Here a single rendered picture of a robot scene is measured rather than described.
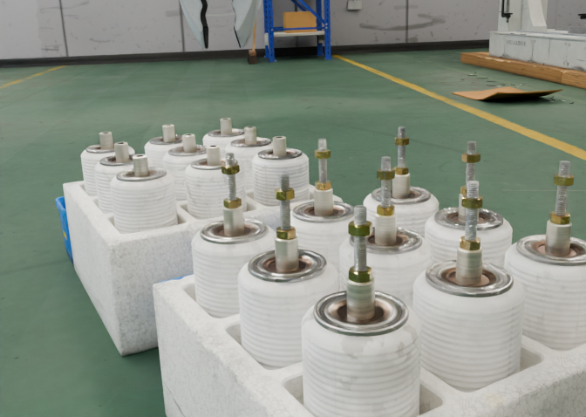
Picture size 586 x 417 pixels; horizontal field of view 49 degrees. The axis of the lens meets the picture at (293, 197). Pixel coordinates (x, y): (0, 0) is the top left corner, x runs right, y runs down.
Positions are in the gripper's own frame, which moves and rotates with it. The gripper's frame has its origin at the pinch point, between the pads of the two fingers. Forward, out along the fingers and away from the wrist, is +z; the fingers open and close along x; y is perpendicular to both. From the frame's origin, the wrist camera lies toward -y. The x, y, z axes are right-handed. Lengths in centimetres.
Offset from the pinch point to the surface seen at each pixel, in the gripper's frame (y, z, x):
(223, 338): -10.1, 28.3, -1.5
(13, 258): 48, 46, 64
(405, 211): 11.7, 21.9, -18.2
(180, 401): -3.8, 40.6, 6.5
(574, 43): 351, 23, -106
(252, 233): -0.4, 20.9, -2.3
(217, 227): 1.4, 21.0, 2.3
